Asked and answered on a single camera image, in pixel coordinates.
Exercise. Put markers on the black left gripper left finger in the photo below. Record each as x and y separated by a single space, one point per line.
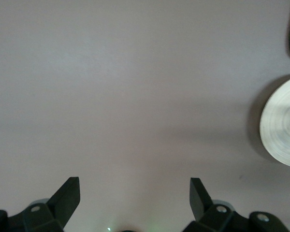
55 212

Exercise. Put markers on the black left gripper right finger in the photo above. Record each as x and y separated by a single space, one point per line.
207 217

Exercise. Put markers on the round wooden plate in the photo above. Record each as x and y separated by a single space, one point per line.
284 123

